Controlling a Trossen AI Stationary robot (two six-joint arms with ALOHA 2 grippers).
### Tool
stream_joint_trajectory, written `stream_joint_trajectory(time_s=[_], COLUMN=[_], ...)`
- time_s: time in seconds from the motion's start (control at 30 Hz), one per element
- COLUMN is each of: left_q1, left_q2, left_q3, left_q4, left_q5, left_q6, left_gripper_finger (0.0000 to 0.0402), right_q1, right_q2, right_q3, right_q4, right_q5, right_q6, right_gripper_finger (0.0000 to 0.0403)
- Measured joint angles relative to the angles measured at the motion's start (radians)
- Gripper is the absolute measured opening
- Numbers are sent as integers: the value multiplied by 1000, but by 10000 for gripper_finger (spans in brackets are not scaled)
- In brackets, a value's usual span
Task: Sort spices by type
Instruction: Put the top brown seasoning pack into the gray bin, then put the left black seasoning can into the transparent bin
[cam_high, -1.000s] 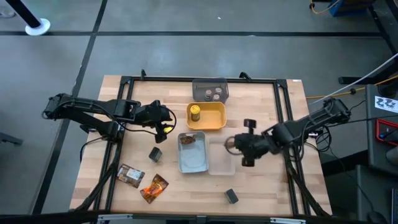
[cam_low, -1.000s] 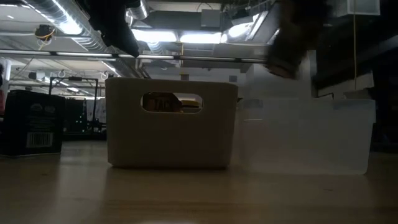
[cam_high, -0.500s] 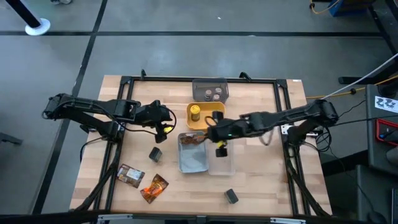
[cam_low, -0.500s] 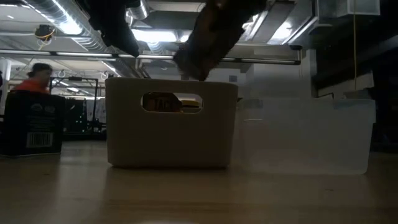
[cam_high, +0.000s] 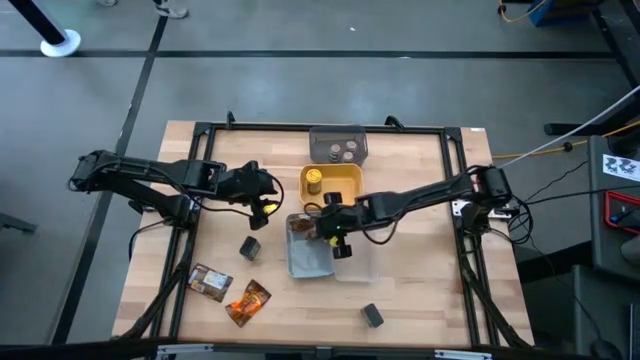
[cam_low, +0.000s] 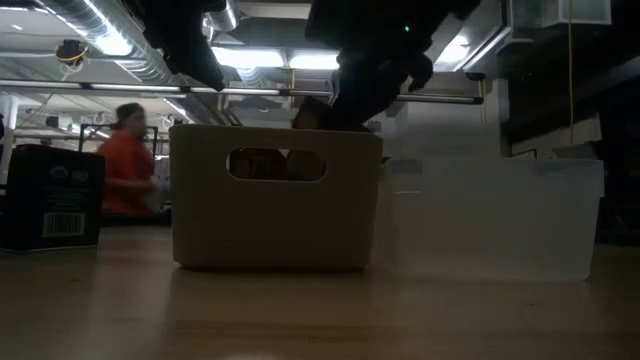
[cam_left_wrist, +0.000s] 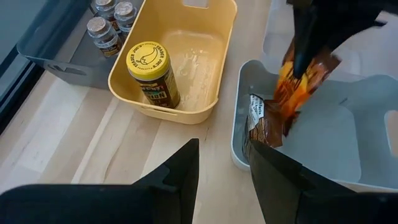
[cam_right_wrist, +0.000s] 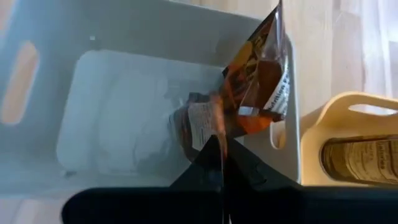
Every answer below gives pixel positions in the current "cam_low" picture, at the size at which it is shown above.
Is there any clear plastic bin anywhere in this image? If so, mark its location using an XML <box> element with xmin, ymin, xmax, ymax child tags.
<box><xmin>377</xmin><ymin>155</ymin><xmax>605</xmax><ymax>282</ymax></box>

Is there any small silver ventilation duct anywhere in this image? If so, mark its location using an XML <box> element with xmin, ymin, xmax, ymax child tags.
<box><xmin>202</xmin><ymin>0</ymin><xmax>242</xmax><ymax>32</ymax></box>

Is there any horizontal metal bar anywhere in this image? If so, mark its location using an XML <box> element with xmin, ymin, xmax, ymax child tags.
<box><xmin>0</xmin><ymin>78</ymin><xmax>485</xmax><ymax>106</ymax></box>

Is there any person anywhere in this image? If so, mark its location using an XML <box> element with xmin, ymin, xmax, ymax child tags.
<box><xmin>96</xmin><ymin>102</ymin><xmax>169</xmax><ymax>217</ymax></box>

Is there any bright ceiling light panel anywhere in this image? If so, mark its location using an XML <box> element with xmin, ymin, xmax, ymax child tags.
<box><xmin>212</xmin><ymin>47</ymin><xmax>341</xmax><ymax>71</ymax></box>

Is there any brown cardboard spice box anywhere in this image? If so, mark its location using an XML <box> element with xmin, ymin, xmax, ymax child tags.
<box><xmin>230</xmin><ymin>95</ymin><xmax>346</xmax><ymax>182</ymax></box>

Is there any light grey bin with handle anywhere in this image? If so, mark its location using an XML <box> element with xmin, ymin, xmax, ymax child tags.
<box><xmin>168</xmin><ymin>123</ymin><xmax>385</xmax><ymax>274</ymax></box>

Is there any yellow ceiling cable reel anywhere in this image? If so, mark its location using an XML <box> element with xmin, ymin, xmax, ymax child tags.
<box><xmin>54</xmin><ymin>38</ymin><xmax>90</xmax><ymax>69</ymax></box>

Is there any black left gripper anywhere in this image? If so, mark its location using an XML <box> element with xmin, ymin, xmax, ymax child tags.
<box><xmin>122</xmin><ymin>0</ymin><xmax>227</xmax><ymax>93</ymax></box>

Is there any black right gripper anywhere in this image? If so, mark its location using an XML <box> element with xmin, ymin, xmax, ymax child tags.
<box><xmin>326</xmin><ymin>44</ymin><xmax>435</xmax><ymax>133</ymax></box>

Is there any black spice tin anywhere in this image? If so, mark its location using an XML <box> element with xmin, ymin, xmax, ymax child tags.
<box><xmin>0</xmin><ymin>143</ymin><xmax>107</xmax><ymax>252</ymax></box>

